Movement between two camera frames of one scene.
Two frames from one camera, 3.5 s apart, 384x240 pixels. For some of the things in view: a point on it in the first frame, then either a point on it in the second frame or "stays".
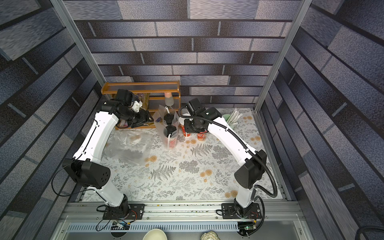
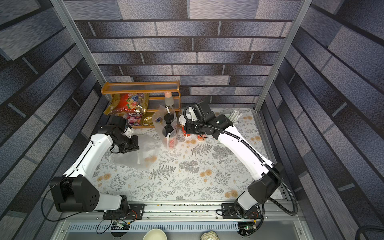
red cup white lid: [181, 122] stays
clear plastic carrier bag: [167, 125] stays
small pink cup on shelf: [169, 100] stays
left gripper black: [145, 118] to [135, 146]
